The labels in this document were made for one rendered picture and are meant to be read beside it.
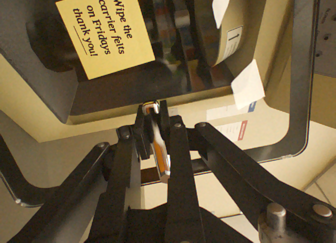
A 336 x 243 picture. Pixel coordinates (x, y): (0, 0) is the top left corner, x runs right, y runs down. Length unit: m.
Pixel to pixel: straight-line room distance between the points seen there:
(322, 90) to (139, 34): 0.29
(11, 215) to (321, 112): 0.53
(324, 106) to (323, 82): 0.05
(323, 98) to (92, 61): 0.34
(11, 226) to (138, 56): 0.33
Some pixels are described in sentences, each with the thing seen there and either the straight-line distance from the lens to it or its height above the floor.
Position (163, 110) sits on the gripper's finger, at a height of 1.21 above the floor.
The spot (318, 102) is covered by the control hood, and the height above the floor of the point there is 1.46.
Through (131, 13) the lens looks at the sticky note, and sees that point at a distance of 0.22.
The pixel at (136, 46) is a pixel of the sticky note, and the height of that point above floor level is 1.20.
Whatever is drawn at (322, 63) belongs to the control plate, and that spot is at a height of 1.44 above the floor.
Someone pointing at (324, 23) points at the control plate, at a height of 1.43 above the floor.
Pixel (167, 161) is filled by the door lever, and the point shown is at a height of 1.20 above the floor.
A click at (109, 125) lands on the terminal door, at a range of 0.24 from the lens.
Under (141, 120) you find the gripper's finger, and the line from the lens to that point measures 0.17.
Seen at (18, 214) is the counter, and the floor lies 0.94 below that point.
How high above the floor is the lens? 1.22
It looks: level
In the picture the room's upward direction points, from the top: 79 degrees clockwise
